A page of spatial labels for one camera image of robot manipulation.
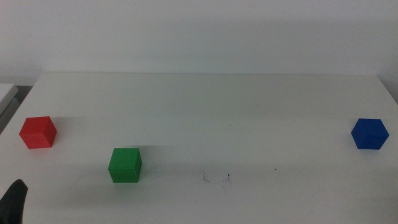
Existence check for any red cube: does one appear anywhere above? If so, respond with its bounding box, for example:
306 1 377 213
19 116 58 150

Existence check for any blue cube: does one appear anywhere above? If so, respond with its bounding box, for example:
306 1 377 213
350 118 390 151

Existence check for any green cube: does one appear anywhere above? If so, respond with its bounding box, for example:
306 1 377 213
108 147 142 184

